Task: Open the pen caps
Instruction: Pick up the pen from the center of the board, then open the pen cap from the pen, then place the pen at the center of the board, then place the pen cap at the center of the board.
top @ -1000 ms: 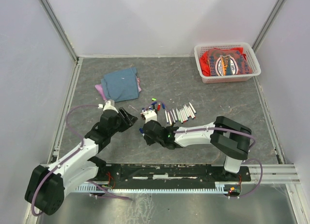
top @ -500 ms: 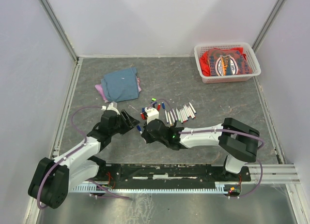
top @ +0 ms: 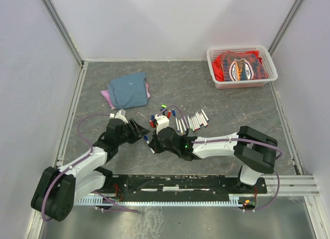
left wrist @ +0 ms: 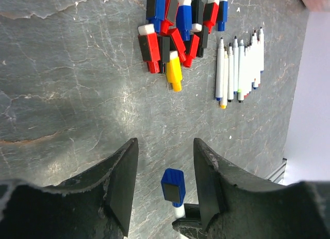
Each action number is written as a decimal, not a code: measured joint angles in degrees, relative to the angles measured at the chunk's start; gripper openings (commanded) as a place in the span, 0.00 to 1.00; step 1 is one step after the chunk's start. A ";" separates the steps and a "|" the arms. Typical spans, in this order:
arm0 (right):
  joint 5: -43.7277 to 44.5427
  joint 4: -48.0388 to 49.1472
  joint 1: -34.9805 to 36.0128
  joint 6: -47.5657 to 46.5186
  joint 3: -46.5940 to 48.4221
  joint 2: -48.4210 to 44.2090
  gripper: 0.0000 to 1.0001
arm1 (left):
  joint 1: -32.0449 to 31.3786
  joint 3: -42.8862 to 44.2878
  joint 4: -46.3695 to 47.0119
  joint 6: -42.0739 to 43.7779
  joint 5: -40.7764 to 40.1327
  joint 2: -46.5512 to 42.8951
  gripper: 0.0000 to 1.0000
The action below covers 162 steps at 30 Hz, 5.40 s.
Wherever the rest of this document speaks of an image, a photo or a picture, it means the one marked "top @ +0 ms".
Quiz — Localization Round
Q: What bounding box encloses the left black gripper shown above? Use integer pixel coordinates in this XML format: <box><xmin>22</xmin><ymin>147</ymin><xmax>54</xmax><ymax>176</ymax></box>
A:
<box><xmin>116</xmin><ymin>118</ymin><xmax>150</xmax><ymax>146</ymax></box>

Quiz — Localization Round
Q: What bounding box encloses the blue cloth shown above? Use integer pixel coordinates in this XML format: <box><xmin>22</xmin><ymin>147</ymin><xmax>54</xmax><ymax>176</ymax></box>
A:
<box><xmin>107</xmin><ymin>72</ymin><xmax>149</xmax><ymax>109</ymax></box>

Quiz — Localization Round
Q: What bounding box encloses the pink cloth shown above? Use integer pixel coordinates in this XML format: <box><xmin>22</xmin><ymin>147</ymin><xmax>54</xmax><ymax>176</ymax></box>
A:
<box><xmin>101</xmin><ymin>83</ymin><xmax>151</xmax><ymax>110</ymax></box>

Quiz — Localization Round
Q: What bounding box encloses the yellow cap marker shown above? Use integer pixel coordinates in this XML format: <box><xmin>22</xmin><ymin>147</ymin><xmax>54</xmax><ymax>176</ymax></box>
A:
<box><xmin>180</xmin><ymin>118</ymin><xmax>187</xmax><ymax>134</ymax></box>

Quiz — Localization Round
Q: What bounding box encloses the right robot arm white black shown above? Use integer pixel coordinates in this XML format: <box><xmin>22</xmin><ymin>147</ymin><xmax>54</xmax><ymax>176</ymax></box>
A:
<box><xmin>148</xmin><ymin>126</ymin><xmax>283</xmax><ymax>193</ymax></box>

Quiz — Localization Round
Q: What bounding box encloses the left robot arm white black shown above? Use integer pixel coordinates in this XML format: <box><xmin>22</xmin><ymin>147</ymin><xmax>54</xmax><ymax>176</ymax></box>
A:
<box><xmin>30</xmin><ymin>118</ymin><xmax>150</xmax><ymax>221</ymax></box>

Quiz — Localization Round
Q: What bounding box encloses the white plastic basket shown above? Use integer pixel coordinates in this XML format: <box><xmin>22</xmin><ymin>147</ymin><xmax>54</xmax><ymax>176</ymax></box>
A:
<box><xmin>206</xmin><ymin>45</ymin><xmax>278</xmax><ymax>89</ymax></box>

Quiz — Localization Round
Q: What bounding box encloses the red printed cloth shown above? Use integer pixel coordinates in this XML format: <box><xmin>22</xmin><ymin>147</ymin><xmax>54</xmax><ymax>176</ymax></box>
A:
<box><xmin>212</xmin><ymin>51</ymin><xmax>269</xmax><ymax>82</ymax></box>

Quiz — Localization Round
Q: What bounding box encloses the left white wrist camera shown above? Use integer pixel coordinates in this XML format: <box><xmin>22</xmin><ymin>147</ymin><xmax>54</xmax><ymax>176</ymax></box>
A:
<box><xmin>109</xmin><ymin>109</ymin><xmax>128</xmax><ymax>123</ymax></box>

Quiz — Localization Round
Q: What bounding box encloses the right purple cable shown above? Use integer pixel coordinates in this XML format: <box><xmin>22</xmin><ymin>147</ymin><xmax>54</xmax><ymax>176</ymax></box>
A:
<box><xmin>157</xmin><ymin>104</ymin><xmax>286</xmax><ymax>213</ymax></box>

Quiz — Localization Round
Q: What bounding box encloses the purple cable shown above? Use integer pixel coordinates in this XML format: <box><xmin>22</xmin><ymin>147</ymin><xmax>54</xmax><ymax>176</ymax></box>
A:
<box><xmin>157</xmin><ymin>104</ymin><xmax>286</xmax><ymax>213</ymax></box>
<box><xmin>41</xmin><ymin>113</ymin><xmax>141</xmax><ymax>221</ymax></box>

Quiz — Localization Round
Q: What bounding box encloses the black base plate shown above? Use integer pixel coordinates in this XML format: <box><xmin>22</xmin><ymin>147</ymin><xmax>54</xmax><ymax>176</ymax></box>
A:
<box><xmin>101</xmin><ymin>174</ymin><xmax>267</xmax><ymax>197</ymax></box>

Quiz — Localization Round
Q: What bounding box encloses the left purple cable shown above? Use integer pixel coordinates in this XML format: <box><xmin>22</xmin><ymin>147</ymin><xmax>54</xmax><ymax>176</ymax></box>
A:
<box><xmin>41</xmin><ymin>113</ymin><xmax>141</xmax><ymax>221</ymax></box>

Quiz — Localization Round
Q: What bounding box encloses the aluminium rail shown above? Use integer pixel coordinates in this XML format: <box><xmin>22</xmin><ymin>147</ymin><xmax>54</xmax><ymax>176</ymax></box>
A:
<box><xmin>264</xmin><ymin>175</ymin><xmax>320</xmax><ymax>197</ymax></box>

